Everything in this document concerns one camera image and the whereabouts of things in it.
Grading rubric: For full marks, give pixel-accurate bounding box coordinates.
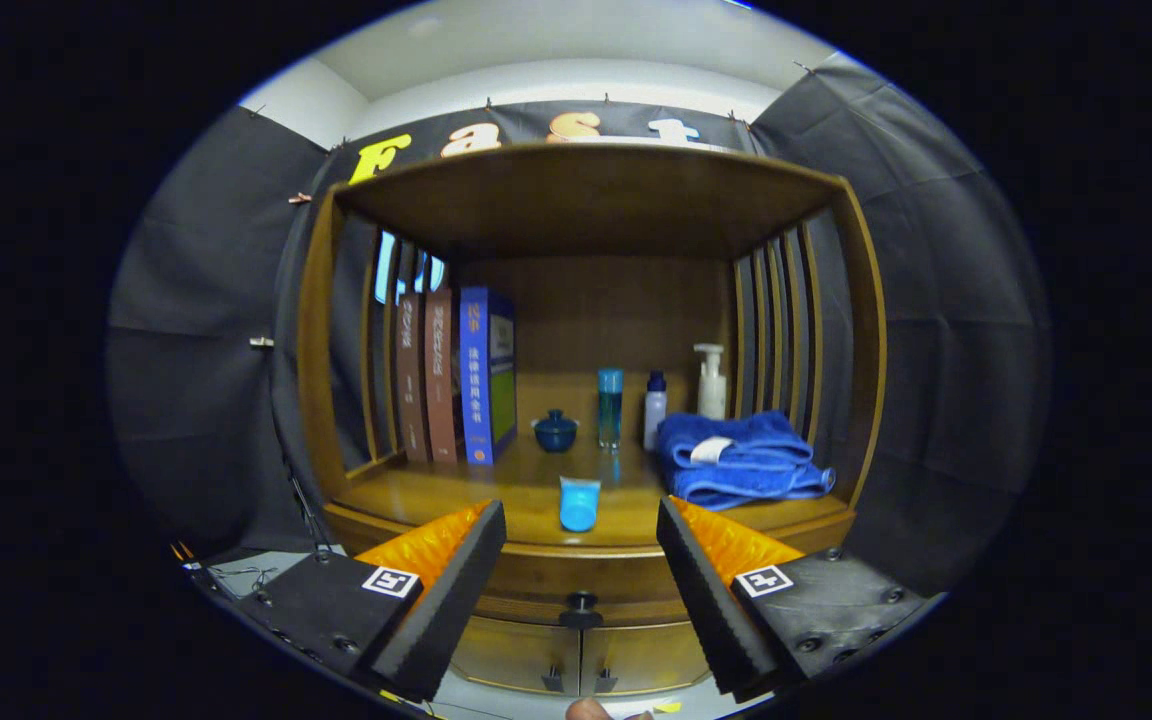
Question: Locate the reddish brown book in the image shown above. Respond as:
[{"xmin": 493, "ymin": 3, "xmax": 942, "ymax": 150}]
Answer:
[{"xmin": 424, "ymin": 285, "xmax": 459, "ymax": 463}]

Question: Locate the dark brown book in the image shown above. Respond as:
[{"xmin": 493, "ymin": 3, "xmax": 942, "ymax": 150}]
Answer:
[{"xmin": 396, "ymin": 290, "xmax": 431, "ymax": 463}]

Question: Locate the wooden countertop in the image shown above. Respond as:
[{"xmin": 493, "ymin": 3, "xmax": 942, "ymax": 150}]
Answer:
[{"xmin": 331, "ymin": 450, "xmax": 852, "ymax": 549}]

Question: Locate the blue lidded teacup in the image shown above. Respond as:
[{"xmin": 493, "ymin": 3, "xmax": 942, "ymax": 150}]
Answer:
[{"xmin": 533, "ymin": 409, "xmax": 579, "ymax": 453}]

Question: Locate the thin floor cable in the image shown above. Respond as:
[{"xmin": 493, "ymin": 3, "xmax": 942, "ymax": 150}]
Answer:
[{"xmin": 211, "ymin": 565, "xmax": 279, "ymax": 593}]

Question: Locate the wooden cabinet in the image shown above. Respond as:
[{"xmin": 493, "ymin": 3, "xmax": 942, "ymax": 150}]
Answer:
[{"xmin": 296, "ymin": 140, "xmax": 887, "ymax": 699}]

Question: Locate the blue cosmetic tube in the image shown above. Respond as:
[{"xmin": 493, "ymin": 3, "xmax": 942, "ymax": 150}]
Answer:
[{"xmin": 558, "ymin": 476, "xmax": 602, "ymax": 534}]

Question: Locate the blue glass bottle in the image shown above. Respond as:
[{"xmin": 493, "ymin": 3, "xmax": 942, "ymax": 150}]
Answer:
[{"xmin": 597, "ymin": 368, "xmax": 625, "ymax": 449}]

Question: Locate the blue book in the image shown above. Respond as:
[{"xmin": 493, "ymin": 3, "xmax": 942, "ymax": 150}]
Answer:
[{"xmin": 458, "ymin": 286, "xmax": 517, "ymax": 466}]

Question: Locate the white bottle with blue cap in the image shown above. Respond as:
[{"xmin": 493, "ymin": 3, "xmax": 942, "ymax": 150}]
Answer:
[{"xmin": 644, "ymin": 371, "xmax": 668, "ymax": 451}]

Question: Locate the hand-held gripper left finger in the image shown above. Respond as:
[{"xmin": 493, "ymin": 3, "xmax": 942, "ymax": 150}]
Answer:
[{"xmin": 236, "ymin": 498, "xmax": 508, "ymax": 703}]

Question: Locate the blue folded towel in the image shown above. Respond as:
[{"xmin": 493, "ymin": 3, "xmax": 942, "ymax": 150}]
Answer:
[{"xmin": 656, "ymin": 410, "xmax": 837, "ymax": 511}]

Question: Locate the white pump bottle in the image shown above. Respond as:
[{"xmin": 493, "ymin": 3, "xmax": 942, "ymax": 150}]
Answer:
[{"xmin": 693, "ymin": 343, "xmax": 728, "ymax": 421}]

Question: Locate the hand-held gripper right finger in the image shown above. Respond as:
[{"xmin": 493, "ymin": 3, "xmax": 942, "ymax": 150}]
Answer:
[{"xmin": 656, "ymin": 495, "xmax": 927, "ymax": 704}]

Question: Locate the wooden cabinet door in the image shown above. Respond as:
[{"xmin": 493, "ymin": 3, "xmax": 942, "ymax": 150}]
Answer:
[
  {"xmin": 581, "ymin": 620, "xmax": 712, "ymax": 696},
  {"xmin": 451, "ymin": 615, "xmax": 582, "ymax": 696}
]

